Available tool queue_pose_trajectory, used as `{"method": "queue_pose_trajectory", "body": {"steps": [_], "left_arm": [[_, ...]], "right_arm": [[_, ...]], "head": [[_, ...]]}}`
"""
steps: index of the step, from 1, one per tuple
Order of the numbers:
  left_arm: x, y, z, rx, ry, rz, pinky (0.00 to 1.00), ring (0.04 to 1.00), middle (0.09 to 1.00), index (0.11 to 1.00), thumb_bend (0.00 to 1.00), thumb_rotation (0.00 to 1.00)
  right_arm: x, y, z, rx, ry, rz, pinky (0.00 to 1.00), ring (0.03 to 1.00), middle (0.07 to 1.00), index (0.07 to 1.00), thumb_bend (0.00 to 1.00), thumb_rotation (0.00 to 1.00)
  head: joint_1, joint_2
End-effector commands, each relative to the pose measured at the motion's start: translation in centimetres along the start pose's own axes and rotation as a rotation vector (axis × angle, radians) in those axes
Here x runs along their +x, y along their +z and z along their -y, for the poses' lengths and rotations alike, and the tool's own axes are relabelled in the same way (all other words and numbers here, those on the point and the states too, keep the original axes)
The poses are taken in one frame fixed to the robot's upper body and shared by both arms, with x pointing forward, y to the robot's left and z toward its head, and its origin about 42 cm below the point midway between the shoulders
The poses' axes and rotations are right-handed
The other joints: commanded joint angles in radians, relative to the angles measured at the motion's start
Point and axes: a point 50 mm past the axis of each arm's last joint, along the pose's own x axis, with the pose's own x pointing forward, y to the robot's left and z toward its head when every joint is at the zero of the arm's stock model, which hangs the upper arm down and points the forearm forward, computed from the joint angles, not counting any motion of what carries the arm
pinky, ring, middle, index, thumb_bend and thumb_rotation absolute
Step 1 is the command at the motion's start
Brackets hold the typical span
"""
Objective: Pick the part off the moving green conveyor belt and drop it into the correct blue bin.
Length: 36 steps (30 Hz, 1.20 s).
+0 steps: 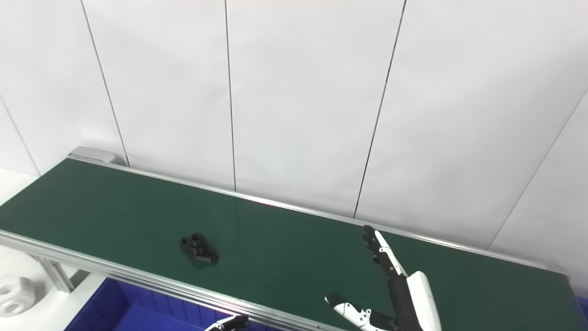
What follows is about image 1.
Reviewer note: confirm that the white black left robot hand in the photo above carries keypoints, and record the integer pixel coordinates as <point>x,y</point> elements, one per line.
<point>232,322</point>

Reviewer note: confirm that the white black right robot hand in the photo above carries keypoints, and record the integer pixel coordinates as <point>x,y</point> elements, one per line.
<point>409,303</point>

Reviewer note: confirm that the black flanged machine part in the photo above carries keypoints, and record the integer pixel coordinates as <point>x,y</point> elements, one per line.
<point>198,248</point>

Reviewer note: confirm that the blue plastic bin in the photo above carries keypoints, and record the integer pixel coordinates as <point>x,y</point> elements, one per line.
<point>138,312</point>
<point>583,315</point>

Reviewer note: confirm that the aluminium conveyor leg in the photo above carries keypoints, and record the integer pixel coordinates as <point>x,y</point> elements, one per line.
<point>57,276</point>

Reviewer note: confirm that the grey conveyor end housing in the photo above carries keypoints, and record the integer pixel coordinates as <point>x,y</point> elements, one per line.
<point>94,155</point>

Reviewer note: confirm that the white flanged plastic part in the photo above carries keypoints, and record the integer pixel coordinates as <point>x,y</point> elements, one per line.
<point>16,296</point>

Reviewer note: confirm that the green conveyor belt with frame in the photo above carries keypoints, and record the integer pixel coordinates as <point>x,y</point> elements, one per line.
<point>285,248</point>

